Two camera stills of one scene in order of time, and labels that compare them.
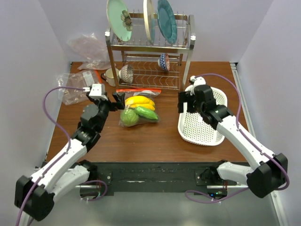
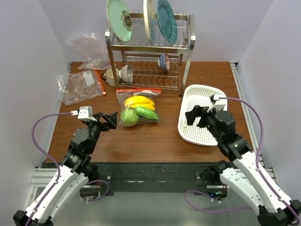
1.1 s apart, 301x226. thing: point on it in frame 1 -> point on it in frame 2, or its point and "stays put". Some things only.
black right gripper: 183,97 -> 196,110
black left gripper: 114,106 -> 111,120
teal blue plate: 167,21 stays put
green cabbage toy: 129,117 stays put
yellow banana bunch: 140,101 stays put
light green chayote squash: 146,113 stays put
